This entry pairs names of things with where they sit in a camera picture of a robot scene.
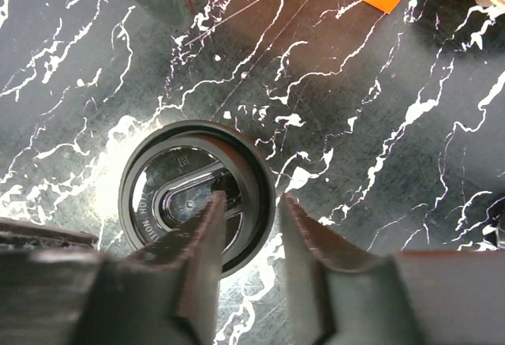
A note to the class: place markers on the black coffee cup lid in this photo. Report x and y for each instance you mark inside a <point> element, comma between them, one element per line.
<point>171,175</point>

